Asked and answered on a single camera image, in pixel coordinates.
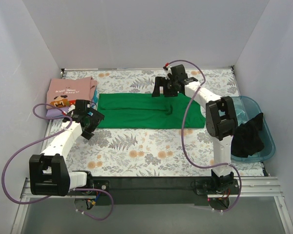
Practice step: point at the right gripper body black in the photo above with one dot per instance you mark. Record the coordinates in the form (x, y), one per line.
(164, 86)

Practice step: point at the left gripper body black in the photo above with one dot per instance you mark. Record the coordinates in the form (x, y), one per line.
(93, 122)

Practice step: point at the green t shirt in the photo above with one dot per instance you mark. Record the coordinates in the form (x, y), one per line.
(141, 111)

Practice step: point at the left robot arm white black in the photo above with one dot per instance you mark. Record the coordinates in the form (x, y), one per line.
(49, 174)

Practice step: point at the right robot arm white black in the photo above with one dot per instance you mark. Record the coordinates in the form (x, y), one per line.
(221, 120)

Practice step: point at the teal folded t shirt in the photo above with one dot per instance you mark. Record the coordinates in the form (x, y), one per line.
(95, 97)

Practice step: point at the lilac folded t shirt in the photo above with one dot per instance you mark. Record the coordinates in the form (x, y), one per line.
(54, 113)

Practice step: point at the floral patterned table mat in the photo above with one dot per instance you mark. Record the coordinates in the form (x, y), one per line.
(138, 152)

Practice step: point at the pink folded printed t shirt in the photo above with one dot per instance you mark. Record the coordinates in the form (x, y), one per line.
(64, 92)

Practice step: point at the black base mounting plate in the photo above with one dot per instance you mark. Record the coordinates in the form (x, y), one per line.
(157, 190)

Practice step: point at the blue transparent plastic bin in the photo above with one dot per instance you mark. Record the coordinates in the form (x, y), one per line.
(246, 108)

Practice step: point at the black t shirt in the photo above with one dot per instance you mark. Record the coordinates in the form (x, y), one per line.
(246, 140)

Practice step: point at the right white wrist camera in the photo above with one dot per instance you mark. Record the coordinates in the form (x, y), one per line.
(168, 71)

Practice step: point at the aluminium frame rail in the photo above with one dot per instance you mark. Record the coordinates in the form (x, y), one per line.
(255, 205)

